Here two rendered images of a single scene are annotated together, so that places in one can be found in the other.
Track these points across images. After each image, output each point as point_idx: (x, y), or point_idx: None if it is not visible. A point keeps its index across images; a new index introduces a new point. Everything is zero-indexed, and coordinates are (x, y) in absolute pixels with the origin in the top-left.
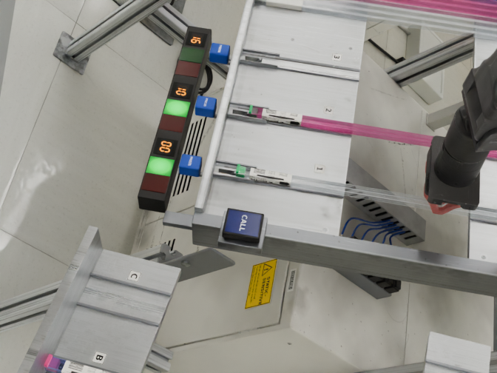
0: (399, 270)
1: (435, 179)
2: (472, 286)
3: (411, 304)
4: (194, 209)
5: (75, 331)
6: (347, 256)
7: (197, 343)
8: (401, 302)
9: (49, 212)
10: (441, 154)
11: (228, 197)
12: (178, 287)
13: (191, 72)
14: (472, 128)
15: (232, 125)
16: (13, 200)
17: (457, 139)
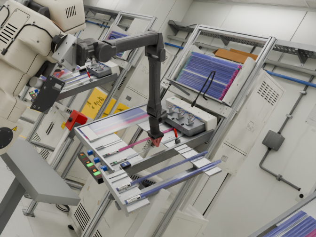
0: (160, 158)
1: (153, 135)
2: (174, 153)
3: None
4: (112, 170)
5: (114, 185)
6: (148, 161)
7: (126, 234)
8: None
9: None
10: (151, 129)
11: (116, 167)
12: (109, 234)
13: (86, 158)
14: (154, 114)
15: (105, 159)
16: None
17: (152, 121)
